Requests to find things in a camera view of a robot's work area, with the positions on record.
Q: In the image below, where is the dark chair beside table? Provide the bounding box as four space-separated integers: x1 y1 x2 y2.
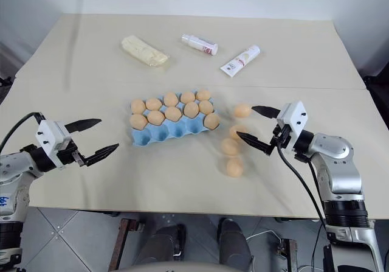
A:
362 74 389 116

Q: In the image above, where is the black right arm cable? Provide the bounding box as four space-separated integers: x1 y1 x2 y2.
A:
275 141 329 233

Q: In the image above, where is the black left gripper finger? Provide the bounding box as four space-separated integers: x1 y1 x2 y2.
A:
66 118 103 134
83 142 120 167

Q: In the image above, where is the dark rounded shape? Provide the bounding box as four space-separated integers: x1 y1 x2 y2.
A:
145 223 187 267
217 218 253 267

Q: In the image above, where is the white squeeze tube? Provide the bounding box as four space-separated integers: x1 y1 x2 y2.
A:
219 44 261 78

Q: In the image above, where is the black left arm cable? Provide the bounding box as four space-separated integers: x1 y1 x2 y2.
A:
0 111 46 155

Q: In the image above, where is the cream bread in clear bag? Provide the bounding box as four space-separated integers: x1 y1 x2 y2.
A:
121 35 171 68

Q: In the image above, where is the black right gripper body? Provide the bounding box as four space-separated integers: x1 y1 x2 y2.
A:
268 125 293 155

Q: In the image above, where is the white floor cable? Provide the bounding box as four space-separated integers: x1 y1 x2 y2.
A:
245 229 282 247

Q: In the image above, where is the blue egg carton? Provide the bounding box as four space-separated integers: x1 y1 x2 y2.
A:
129 89 222 147

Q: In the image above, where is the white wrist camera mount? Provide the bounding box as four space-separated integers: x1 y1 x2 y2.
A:
35 119 74 167
275 100 311 151

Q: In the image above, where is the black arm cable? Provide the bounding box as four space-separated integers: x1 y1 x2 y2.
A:
0 111 46 155
275 141 329 233

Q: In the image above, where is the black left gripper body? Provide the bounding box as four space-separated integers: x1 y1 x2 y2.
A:
56 143 87 167

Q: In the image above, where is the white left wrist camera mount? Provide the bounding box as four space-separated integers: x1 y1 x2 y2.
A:
35 119 74 167

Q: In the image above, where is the rusty metal table leg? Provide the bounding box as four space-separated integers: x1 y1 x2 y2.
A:
277 237 299 272
108 218 138 272

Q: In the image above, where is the white bottle with pink label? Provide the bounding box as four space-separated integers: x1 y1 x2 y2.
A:
181 33 219 57

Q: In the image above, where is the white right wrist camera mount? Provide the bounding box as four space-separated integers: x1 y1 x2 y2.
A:
275 100 311 151

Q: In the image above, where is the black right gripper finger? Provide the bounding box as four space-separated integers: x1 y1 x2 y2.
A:
236 131 274 157
251 105 280 119

